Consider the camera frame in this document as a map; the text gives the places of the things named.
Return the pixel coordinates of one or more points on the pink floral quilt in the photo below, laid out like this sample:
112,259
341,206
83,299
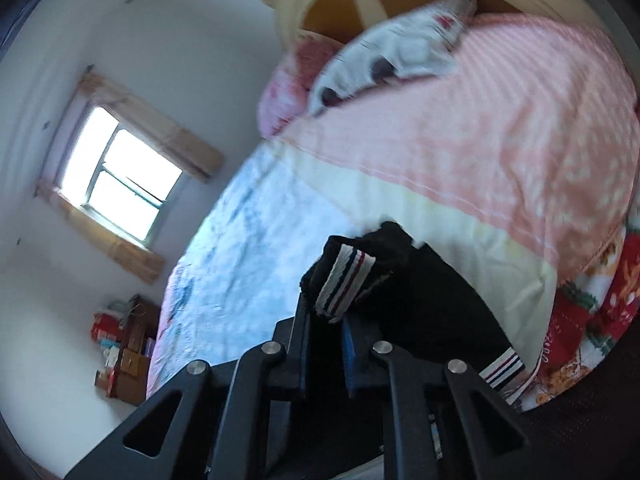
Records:
285,90

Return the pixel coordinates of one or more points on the window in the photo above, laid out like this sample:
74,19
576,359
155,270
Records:
125,175

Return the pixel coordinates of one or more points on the bed with blue sheet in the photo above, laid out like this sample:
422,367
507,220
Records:
240,260

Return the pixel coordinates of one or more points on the pink striped blanket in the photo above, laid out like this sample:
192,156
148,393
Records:
475,135

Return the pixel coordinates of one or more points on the beige curtain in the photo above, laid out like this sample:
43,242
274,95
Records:
160,125
100,230

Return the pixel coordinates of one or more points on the white printed pillow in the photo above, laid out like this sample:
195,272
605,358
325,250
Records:
400,50

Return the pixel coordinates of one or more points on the brown wooden desk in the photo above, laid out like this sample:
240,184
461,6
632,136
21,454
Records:
132,360

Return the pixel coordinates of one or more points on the black pants with striped cuffs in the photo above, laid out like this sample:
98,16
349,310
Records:
430,300

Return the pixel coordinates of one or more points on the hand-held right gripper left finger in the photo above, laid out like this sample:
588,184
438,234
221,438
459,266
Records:
301,360

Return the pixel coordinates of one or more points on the cream bed headboard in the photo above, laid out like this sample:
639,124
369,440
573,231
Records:
290,5

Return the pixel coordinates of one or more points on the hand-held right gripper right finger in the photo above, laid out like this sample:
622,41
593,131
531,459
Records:
357,360

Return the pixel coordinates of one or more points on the red printed blanket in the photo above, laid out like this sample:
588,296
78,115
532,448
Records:
575,320

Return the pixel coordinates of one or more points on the red gift bag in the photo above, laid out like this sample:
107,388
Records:
106,325

